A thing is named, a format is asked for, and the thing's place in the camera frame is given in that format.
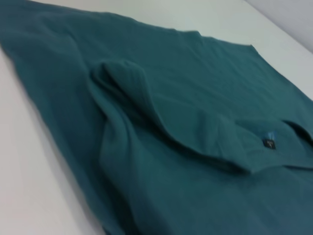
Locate teal T-shirt with beige print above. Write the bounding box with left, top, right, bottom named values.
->
left=0, top=0, right=313, bottom=235

